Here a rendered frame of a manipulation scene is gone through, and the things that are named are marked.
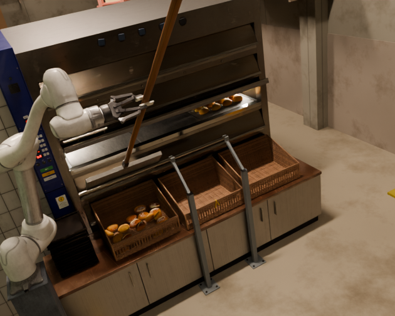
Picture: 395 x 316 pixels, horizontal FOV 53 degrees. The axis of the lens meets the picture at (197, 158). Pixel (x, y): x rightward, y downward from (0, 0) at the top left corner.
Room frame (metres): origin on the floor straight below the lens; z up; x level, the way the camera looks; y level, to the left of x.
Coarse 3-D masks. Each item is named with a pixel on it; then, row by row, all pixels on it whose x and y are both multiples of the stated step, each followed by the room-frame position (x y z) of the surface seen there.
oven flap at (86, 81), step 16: (224, 32) 3.31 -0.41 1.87; (240, 32) 3.36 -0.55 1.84; (176, 48) 3.12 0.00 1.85; (192, 48) 3.17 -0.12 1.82; (208, 48) 3.21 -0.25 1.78; (224, 48) 3.25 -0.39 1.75; (240, 48) 3.28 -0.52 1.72; (112, 64) 2.92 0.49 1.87; (128, 64) 2.96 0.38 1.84; (144, 64) 2.99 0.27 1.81; (176, 64) 3.07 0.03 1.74; (80, 80) 2.80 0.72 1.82; (96, 80) 2.84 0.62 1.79; (112, 80) 2.87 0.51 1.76; (128, 80) 2.90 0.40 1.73; (80, 96) 2.74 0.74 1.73
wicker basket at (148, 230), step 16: (128, 192) 2.81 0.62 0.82; (144, 192) 2.86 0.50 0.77; (160, 192) 2.75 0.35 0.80; (96, 208) 2.70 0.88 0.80; (112, 208) 2.74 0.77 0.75; (128, 208) 2.77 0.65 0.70; (160, 208) 2.84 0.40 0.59; (160, 224) 2.43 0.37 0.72; (176, 224) 2.55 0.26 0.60; (112, 240) 2.52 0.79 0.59; (128, 240) 2.33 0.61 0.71; (144, 240) 2.38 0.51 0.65; (160, 240) 2.42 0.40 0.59
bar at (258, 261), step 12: (204, 144) 2.73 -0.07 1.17; (228, 144) 2.78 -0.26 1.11; (180, 156) 2.64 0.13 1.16; (144, 168) 2.53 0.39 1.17; (240, 168) 2.64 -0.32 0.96; (120, 180) 2.45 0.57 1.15; (84, 192) 2.35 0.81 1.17; (192, 204) 2.41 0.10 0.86; (192, 216) 2.40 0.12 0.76; (252, 216) 2.60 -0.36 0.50; (252, 228) 2.60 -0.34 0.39; (252, 240) 2.59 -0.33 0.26; (204, 252) 2.42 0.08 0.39; (252, 252) 2.61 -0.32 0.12; (204, 264) 2.41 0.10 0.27; (252, 264) 2.58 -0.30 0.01; (204, 276) 2.42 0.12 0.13; (204, 288) 2.40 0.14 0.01; (216, 288) 2.38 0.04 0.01
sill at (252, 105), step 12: (240, 108) 3.31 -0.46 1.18; (204, 120) 3.19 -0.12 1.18; (216, 120) 3.20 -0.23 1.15; (168, 132) 3.08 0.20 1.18; (180, 132) 3.06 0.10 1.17; (144, 144) 2.93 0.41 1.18; (108, 156) 2.83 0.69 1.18; (120, 156) 2.84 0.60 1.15; (72, 168) 2.73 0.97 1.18; (84, 168) 2.73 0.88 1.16
